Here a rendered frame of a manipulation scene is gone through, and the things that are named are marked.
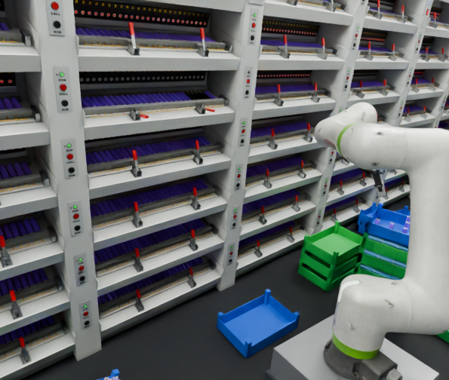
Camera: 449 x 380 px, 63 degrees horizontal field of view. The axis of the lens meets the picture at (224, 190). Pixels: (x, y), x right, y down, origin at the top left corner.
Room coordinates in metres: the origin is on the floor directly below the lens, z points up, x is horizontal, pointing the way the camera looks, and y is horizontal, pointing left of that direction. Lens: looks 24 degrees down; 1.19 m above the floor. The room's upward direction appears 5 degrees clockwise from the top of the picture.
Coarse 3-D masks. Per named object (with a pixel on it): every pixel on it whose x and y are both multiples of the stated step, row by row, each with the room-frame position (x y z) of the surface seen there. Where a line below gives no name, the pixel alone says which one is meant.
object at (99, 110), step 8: (136, 104) 1.22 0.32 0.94; (144, 104) 1.24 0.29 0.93; (152, 104) 1.26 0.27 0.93; (160, 104) 1.27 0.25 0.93; (168, 104) 1.29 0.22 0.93; (176, 104) 1.32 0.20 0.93; (184, 104) 1.34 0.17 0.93; (192, 104) 1.37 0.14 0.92; (208, 104) 1.42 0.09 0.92; (216, 104) 1.44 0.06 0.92; (88, 112) 1.11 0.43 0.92; (96, 112) 1.12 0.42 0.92; (104, 112) 1.14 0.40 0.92; (112, 112) 1.16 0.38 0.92; (144, 112) 1.22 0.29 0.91
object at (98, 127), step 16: (224, 96) 1.50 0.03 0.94; (160, 112) 1.27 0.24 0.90; (176, 112) 1.30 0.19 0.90; (192, 112) 1.34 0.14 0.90; (208, 112) 1.37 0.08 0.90; (224, 112) 1.41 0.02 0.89; (96, 128) 1.07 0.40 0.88; (112, 128) 1.11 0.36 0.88; (128, 128) 1.15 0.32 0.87; (144, 128) 1.19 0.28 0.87; (160, 128) 1.23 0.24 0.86; (176, 128) 1.28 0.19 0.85
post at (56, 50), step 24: (24, 0) 1.05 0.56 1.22; (72, 0) 1.04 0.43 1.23; (72, 24) 1.04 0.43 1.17; (48, 48) 1.00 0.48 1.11; (72, 48) 1.04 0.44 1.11; (24, 72) 1.12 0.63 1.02; (48, 72) 0.99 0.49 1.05; (72, 72) 1.03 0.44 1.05; (48, 96) 0.99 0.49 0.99; (72, 96) 1.03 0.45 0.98; (72, 120) 1.02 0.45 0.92; (72, 192) 1.01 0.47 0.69; (72, 240) 1.00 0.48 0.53; (72, 264) 1.00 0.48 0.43; (72, 288) 0.99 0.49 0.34; (96, 288) 1.04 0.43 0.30; (72, 312) 0.98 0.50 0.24; (96, 312) 1.04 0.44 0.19; (96, 336) 1.03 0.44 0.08
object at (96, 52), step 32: (96, 0) 1.25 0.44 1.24; (96, 32) 1.20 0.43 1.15; (128, 32) 1.30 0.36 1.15; (160, 32) 1.40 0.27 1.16; (192, 32) 1.50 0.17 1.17; (224, 32) 1.52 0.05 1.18; (96, 64) 1.08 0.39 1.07; (128, 64) 1.15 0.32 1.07; (160, 64) 1.23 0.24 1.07; (192, 64) 1.31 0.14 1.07; (224, 64) 1.41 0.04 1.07
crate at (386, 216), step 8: (368, 216) 1.45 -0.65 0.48; (376, 216) 1.59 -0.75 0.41; (384, 216) 1.59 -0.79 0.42; (392, 216) 1.57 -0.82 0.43; (400, 216) 1.55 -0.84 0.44; (368, 224) 1.44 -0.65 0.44; (376, 224) 1.43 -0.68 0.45; (384, 224) 1.53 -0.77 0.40; (400, 224) 1.55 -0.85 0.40; (368, 232) 1.44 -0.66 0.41; (376, 232) 1.42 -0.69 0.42; (384, 232) 1.40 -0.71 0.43; (392, 232) 1.39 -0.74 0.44; (400, 232) 1.37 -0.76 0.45; (408, 232) 1.47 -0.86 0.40; (392, 240) 1.38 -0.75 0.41; (400, 240) 1.37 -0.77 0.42; (408, 240) 1.35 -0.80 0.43
